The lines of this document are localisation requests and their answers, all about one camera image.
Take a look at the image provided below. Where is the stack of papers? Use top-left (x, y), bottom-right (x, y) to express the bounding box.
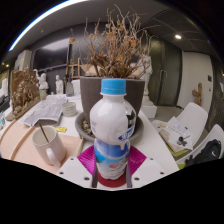
top-left (152, 115), bottom-right (194, 151)

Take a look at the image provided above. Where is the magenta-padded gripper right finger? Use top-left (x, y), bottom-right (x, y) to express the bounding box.
top-left (125, 145), bottom-right (167, 189)

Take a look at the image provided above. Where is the dried plant in grey pot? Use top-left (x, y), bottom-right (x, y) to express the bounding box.
top-left (69, 4), bottom-right (158, 133)

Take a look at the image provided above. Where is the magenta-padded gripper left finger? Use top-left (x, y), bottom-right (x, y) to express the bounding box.
top-left (56, 145), bottom-right (99, 188)

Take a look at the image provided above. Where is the small white plaster figure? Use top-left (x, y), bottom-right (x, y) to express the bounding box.
top-left (54, 74), bottom-right (64, 95)

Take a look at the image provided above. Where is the printed newspaper sheet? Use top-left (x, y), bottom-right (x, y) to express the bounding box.
top-left (19, 96), bottom-right (66, 128)

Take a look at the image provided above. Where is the white plaster bust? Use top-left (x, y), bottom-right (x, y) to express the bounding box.
top-left (33, 68), bottom-right (49, 91)

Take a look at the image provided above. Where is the small white round container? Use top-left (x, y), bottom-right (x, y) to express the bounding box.
top-left (61, 101), bottom-right (78, 118)

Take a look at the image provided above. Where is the white chair with papers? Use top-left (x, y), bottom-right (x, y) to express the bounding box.
top-left (151, 101), bottom-right (209, 151)

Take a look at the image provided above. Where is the white pedestal block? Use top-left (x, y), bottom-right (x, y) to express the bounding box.
top-left (141, 96), bottom-right (158, 119)

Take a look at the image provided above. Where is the white ceiling light strip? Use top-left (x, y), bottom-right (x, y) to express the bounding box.
top-left (8, 0), bottom-right (88, 53)

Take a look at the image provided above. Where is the wooden easel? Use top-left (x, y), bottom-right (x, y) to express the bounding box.
top-left (64, 56), bottom-right (83, 81)

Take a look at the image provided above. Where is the black backpack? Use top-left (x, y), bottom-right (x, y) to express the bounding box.
top-left (184, 139), bottom-right (223, 168)

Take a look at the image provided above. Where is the green and white bottle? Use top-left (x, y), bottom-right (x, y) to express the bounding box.
top-left (39, 88), bottom-right (49, 101)

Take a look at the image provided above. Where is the brown cardboard box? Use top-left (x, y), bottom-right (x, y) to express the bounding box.
top-left (79, 63), bottom-right (98, 78)

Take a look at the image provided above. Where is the grey plant saucer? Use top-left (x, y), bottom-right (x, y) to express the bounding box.
top-left (74, 111), bottom-right (145, 143)

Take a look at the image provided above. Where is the white blue-capped drink bottle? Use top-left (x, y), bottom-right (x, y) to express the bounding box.
top-left (89, 78), bottom-right (138, 181)

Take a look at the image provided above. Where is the white cabinet with pictures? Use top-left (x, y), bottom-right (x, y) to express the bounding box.
top-left (13, 49), bottom-right (33, 73)

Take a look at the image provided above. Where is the black wall screen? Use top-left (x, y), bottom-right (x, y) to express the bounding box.
top-left (32, 38), bottom-right (73, 71)

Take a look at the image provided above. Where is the wooden wall figure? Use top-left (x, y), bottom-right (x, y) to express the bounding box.
top-left (192, 82), bottom-right (203, 107)

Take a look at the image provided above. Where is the tall white plaster statue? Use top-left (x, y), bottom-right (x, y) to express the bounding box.
top-left (138, 53), bottom-right (154, 101)

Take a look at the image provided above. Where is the yellow paper scrap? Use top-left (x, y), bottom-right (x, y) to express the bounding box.
top-left (54, 125), bottom-right (68, 133)

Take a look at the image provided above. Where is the gold spoon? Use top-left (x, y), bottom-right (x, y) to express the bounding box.
top-left (38, 121), bottom-right (50, 144)

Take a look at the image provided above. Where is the white chair under backpack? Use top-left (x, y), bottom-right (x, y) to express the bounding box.
top-left (176, 123), bottom-right (224, 169)

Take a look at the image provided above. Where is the white ceramic mug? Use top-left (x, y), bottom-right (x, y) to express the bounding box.
top-left (31, 125), bottom-right (67, 167)

